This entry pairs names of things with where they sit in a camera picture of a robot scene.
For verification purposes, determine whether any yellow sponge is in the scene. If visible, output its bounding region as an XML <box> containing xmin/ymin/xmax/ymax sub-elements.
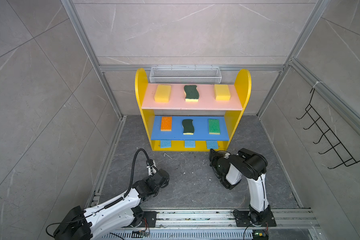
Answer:
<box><xmin>154</xmin><ymin>85</ymin><xmax>172</xmax><ymax>103</ymax></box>
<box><xmin>214</xmin><ymin>84</ymin><xmax>231</xmax><ymax>101</ymax></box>

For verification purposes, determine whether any dark green sponge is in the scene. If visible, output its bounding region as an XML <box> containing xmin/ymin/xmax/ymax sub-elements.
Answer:
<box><xmin>184</xmin><ymin>85</ymin><xmax>200</xmax><ymax>102</ymax></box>
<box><xmin>182</xmin><ymin>119</ymin><xmax>195</xmax><ymax>135</ymax></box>

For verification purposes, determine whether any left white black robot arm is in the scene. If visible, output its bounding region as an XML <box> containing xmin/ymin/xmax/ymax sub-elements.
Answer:
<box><xmin>51</xmin><ymin>169</ymin><xmax>170</xmax><ymax>240</ymax></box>

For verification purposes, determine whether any yellow pink blue shelf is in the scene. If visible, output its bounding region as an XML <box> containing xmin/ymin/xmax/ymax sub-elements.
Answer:
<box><xmin>135</xmin><ymin>69</ymin><xmax>252</xmax><ymax>152</ymax></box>

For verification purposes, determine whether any blue sponge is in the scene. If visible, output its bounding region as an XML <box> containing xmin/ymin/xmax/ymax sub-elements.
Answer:
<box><xmin>185</xmin><ymin>141</ymin><xmax>196</xmax><ymax>149</ymax></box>
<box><xmin>160</xmin><ymin>140</ymin><xmax>172</xmax><ymax>149</ymax></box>
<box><xmin>206</xmin><ymin>141</ymin><xmax>219</xmax><ymax>150</ymax></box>

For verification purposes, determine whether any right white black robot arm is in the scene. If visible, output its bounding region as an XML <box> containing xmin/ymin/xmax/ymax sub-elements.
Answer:
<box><xmin>209</xmin><ymin>148</ymin><xmax>272</xmax><ymax>226</ymax></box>

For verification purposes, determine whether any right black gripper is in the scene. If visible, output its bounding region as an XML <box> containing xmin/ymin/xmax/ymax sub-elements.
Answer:
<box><xmin>209</xmin><ymin>149</ymin><xmax>225</xmax><ymax>180</ymax></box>

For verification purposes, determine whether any white wire mesh basket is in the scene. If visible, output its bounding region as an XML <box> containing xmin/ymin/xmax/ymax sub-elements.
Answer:
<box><xmin>149</xmin><ymin>67</ymin><xmax>222</xmax><ymax>84</ymax></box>

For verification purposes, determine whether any light green sponge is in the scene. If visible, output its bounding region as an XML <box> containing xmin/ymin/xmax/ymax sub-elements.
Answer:
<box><xmin>208</xmin><ymin>119</ymin><xmax>221</xmax><ymax>135</ymax></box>

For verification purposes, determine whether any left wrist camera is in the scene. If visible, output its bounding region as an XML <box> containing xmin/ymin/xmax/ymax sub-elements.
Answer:
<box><xmin>146</xmin><ymin>159</ymin><xmax>158</xmax><ymax>176</ymax></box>

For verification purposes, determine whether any orange sponge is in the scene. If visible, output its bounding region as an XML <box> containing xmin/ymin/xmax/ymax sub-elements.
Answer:
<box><xmin>160</xmin><ymin>117</ymin><xmax>173</xmax><ymax>132</ymax></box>

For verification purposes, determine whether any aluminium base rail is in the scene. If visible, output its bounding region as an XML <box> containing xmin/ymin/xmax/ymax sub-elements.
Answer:
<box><xmin>102</xmin><ymin>209</ymin><xmax>326</xmax><ymax>240</ymax></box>

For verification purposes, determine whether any left black corrugated cable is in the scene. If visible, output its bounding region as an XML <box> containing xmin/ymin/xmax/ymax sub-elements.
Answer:
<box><xmin>104</xmin><ymin>148</ymin><xmax>152</xmax><ymax>208</ymax></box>

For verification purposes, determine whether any black wire hook rack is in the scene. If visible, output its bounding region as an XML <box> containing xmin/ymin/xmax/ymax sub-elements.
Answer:
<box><xmin>296</xmin><ymin>88</ymin><xmax>360</xmax><ymax>170</ymax></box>

